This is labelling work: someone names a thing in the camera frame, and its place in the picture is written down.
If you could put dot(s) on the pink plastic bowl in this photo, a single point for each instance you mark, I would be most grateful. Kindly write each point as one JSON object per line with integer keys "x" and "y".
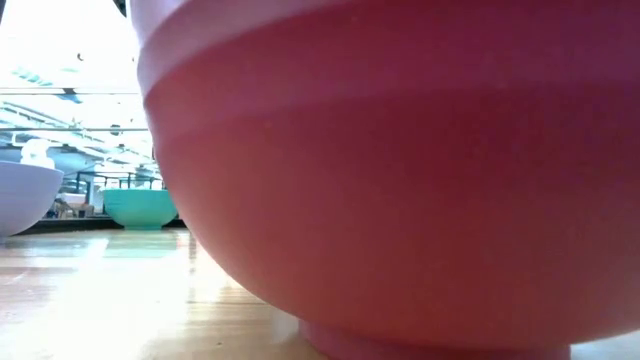
{"x": 400, "y": 200}

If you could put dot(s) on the teal plastic bowl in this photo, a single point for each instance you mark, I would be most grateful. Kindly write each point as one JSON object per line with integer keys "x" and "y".
{"x": 140, "y": 207}

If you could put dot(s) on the lavender plastic bowl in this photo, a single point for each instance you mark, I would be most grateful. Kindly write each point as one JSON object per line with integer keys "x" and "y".
{"x": 25, "y": 200}

